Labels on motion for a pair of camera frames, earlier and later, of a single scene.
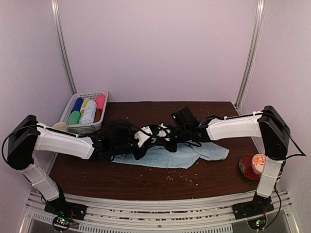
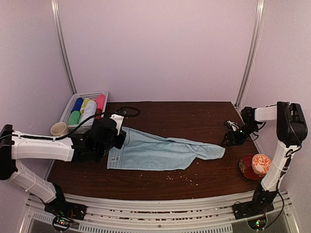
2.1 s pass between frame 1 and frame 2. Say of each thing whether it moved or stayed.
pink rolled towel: stayed
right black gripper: moved
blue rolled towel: stayed
